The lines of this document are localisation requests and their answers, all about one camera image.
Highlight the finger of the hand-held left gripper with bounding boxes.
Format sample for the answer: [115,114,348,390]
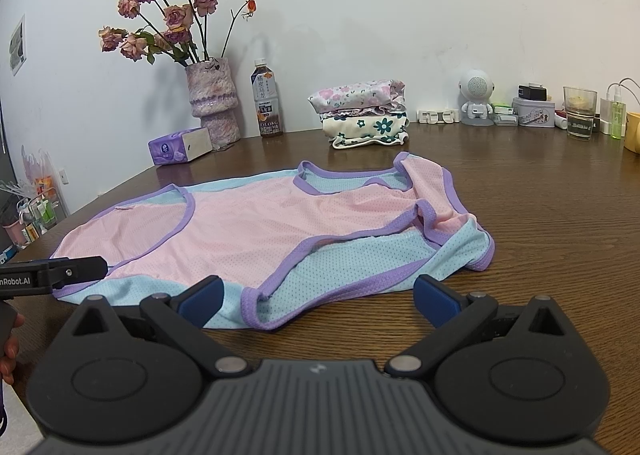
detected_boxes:
[37,256,107,293]

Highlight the pink and blue tank top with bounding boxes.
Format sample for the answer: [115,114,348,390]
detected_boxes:
[51,151,497,332]

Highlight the folded cream floral garment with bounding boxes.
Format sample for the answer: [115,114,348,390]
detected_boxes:
[321,111,411,150]

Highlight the wall picture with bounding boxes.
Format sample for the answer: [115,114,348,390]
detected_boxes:
[9,14,27,76]

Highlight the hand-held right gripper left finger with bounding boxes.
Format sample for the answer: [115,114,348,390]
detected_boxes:
[71,276,252,381]

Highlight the green small bottle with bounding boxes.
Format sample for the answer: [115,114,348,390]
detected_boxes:
[610,101,627,138]

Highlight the tea bottle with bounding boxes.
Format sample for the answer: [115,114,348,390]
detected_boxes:
[250,59,284,138]

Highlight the yellow mug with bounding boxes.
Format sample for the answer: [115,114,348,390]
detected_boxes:
[624,111,640,153]

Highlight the folded pink floral garment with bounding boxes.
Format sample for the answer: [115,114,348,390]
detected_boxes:
[307,79,407,116]

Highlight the pink knitted vase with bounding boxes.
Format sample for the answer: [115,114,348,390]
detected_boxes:
[185,57,242,150]

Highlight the purple tissue box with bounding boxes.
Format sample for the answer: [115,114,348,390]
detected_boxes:
[147,126,213,166]

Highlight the dried rose bouquet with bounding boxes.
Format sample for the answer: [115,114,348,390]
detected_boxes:
[98,0,258,66]

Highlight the clear plastic bag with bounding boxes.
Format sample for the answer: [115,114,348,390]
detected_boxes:
[20,145,68,226]

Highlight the white charger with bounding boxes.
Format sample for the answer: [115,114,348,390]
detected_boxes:
[600,85,626,134]

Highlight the grey tin box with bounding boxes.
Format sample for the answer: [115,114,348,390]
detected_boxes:
[512,96,556,128]

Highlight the person's left hand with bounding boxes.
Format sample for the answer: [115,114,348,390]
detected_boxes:
[0,312,26,386]

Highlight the white robot speaker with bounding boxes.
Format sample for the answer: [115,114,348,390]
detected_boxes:
[459,69,496,126]

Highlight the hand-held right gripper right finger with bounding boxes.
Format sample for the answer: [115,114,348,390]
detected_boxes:
[386,274,577,381]

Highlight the rack of small bottles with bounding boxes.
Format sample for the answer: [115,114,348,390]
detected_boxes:
[0,180,61,256]

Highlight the white power strip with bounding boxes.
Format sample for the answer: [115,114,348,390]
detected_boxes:
[416,109,461,126]

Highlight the glass cup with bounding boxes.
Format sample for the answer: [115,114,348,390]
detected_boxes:
[563,86,599,140]

